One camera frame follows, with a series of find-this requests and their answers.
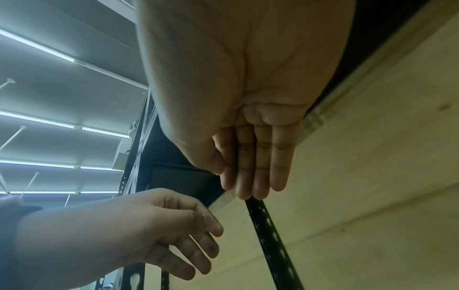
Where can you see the white ceiling light strip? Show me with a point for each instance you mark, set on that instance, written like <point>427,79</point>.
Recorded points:
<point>39,164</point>
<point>43,120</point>
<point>39,46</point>
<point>53,192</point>

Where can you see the white ceiling box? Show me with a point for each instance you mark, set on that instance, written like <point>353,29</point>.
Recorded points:
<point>122,155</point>

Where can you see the black metal shelf beam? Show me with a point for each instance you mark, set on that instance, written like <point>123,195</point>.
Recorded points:
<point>172,172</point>

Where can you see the light plywood shelf board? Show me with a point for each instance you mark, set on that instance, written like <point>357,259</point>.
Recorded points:
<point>376,184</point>

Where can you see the black shelf panel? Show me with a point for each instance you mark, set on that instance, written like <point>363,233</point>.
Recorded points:
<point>362,36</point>

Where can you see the black perforated metal upright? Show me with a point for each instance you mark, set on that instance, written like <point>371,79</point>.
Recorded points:
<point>138,136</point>
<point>274,246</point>

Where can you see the person's left hand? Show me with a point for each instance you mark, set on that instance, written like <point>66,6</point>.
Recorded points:
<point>100,235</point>

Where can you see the person's right hand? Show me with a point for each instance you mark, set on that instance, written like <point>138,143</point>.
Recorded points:
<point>229,70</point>

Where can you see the white ceiling hanger rod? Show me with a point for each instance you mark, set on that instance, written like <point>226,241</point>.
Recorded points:
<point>31,181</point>
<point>14,137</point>
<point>6,83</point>

